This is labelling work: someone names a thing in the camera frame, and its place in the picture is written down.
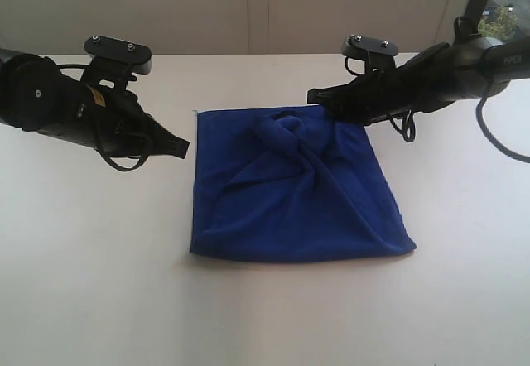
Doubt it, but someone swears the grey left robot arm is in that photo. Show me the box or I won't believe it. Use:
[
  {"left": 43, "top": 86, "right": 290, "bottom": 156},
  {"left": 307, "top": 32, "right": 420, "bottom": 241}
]
[{"left": 1, "top": 50, "right": 190, "bottom": 171}]

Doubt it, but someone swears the blue microfiber towel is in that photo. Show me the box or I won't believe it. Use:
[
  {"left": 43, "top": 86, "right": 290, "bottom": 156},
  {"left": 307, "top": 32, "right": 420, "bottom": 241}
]
[{"left": 190, "top": 107, "right": 417, "bottom": 263}]

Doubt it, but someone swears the green tree outside window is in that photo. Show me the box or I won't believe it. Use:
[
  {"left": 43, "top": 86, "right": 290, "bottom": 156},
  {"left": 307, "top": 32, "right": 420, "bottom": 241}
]
[{"left": 478, "top": 6, "right": 517, "bottom": 42}]

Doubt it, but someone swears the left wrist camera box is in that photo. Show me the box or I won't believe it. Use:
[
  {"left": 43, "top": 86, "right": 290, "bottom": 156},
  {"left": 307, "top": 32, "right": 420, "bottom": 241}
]
[{"left": 81, "top": 35, "right": 152, "bottom": 89}]

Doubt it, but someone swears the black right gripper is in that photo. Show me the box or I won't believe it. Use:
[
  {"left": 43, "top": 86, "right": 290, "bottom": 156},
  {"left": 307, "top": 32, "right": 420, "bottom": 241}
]
[{"left": 306, "top": 72, "right": 418, "bottom": 125}]

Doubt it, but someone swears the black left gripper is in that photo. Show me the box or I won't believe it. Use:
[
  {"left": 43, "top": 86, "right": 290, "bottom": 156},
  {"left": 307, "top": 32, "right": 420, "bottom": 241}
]
[{"left": 61, "top": 84, "right": 190, "bottom": 160}]

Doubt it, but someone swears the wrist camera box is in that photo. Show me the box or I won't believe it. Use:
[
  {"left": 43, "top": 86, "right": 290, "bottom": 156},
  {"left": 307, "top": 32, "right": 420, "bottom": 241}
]
[
  {"left": 81, "top": 35, "right": 152, "bottom": 89},
  {"left": 341, "top": 34, "right": 398, "bottom": 76}
]

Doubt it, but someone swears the black right camera cable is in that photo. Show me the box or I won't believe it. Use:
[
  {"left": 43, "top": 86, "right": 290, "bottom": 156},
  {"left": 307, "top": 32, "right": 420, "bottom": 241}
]
[{"left": 343, "top": 16, "right": 530, "bottom": 162}]

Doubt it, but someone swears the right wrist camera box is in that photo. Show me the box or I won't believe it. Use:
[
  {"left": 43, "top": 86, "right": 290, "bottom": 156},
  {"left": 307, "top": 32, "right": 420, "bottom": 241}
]
[{"left": 341, "top": 34, "right": 398, "bottom": 76}]

